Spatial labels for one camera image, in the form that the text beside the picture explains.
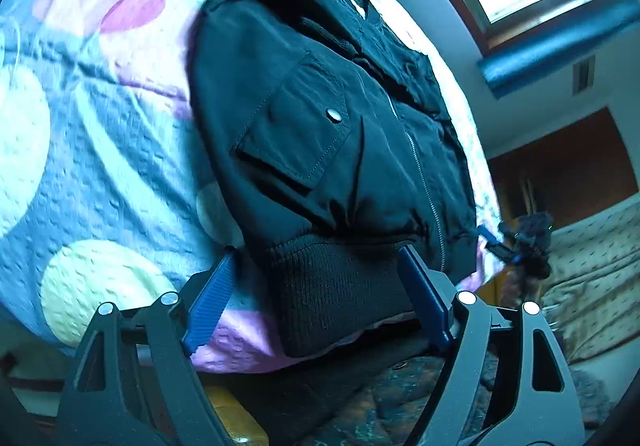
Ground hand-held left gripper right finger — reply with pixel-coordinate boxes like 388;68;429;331
397;245;587;446

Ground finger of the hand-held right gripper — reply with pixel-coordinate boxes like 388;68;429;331
476;225;518;268

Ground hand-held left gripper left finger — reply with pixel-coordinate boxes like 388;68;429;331
55;246;238;446

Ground black zip jacket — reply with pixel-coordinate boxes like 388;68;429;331
187;0;481;359

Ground brown wooden door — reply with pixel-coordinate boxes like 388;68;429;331
487;107;633;229

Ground dark patterned cloth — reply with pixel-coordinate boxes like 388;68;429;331
265;321;501;446

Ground yellow box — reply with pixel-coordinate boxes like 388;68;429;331
205;386;268;446

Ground blue window cushion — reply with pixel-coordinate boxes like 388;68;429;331
477;0;640;100

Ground floral quilted bedspread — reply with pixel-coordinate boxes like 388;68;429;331
0;0;501;374

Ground wall vent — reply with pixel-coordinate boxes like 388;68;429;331
572;56;598;94

